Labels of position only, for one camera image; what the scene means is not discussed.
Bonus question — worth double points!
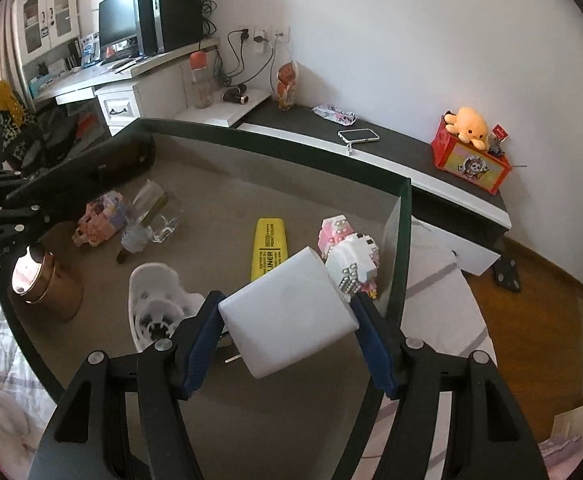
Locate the white hutch cabinet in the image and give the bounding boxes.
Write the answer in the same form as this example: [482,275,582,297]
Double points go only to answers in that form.
[12,0,81,68]

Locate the red printed box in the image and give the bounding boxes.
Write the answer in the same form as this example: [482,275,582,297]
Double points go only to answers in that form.
[431,115,513,196]

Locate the striped white quilt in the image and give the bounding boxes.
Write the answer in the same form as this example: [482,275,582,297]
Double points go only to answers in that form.
[0,219,495,480]

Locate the black computer tower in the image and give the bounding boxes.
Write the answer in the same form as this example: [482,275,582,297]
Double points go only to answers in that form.
[136,0,205,56]

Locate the orange octopus plush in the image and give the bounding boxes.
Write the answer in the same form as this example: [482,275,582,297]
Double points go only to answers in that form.
[444,106,490,151]

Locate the black white low cabinet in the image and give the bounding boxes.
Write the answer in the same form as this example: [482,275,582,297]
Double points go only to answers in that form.
[236,102,513,277]

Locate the pink lilac block toy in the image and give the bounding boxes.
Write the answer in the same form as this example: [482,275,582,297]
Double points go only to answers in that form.
[74,191,135,248]

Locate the bottle with orange cap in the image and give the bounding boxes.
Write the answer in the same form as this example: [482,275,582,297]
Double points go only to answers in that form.
[189,51,215,110]

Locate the white pink block toy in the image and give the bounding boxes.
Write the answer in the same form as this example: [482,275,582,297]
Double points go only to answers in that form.
[318,216,379,299]

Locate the beige curtain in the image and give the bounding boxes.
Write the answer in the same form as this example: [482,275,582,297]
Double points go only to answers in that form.
[0,0,22,82]

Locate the black computer monitor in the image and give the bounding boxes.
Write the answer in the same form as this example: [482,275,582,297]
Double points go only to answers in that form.
[98,0,140,58]

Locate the yellow highlighter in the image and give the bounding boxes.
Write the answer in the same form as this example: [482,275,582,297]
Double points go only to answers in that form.
[250,217,290,282]

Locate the black floor scale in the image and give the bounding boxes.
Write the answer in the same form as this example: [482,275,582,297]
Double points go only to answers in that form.
[491,255,523,294]

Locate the black office chair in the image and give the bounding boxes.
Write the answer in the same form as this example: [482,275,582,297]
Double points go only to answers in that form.
[0,80,113,181]

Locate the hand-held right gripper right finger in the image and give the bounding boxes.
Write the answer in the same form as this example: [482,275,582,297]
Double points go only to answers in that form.
[349,294,549,480]

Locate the blue white carton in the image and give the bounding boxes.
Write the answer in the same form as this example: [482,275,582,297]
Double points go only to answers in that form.
[79,35,100,66]

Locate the yellow cloth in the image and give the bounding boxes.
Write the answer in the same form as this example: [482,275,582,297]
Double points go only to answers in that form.
[0,80,25,127]

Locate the white desk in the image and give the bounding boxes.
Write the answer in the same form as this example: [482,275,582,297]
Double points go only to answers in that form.
[29,35,222,137]

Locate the black cylindrical device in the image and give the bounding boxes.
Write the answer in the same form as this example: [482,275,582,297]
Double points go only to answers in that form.
[222,86,251,106]

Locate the white wall sockets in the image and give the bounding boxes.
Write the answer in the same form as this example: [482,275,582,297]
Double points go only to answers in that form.
[236,24,291,54]

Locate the black power cable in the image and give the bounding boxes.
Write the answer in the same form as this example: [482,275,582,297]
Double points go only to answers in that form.
[214,30,278,92]

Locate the white charger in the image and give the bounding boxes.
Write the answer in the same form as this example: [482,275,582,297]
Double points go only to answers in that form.
[218,246,361,380]

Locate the white perforated holder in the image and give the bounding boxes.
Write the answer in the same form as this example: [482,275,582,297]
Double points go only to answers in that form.
[129,262,207,354]

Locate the purple patterned cloth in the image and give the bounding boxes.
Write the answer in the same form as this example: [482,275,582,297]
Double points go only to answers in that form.
[539,435,583,480]

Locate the rose gold cup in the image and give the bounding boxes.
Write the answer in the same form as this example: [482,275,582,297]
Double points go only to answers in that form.
[10,246,85,322]

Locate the white nightstand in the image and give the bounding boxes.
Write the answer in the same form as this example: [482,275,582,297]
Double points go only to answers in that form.
[174,87,272,129]

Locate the pink box with dark rim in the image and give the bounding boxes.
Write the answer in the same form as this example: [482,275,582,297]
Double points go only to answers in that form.
[0,117,412,480]

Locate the small figurines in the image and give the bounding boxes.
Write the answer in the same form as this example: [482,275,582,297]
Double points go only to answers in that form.
[486,122,511,157]

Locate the glass perfume bottle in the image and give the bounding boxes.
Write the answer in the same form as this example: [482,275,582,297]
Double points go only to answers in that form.
[116,180,180,264]

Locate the dark printed jacket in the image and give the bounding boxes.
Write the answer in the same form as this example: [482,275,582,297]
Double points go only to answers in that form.
[0,95,47,172]

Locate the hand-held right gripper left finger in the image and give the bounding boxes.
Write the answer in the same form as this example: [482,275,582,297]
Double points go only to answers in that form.
[28,290,230,480]

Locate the pink printed pouch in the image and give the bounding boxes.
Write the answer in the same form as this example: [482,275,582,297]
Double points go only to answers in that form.
[312,102,359,126]

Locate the black remote control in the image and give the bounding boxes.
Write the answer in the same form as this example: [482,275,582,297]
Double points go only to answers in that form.
[36,136,158,211]

